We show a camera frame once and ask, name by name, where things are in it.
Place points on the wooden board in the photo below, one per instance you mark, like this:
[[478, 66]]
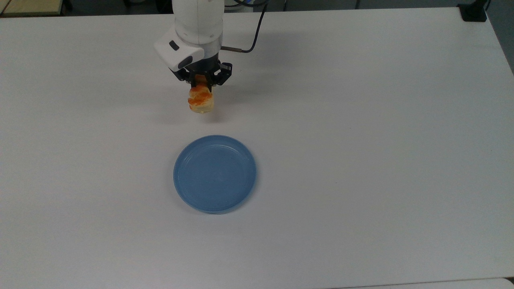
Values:
[[32, 7]]

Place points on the black stand base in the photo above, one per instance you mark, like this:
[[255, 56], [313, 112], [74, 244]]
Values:
[[474, 11]]

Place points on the bread with orange glazed crust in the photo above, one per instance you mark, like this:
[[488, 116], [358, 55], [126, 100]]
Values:
[[201, 101]]

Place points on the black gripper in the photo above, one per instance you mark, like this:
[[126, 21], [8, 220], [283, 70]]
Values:
[[211, 64]]

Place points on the blue round plate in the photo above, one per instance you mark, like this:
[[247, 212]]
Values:
[[215, 173]]

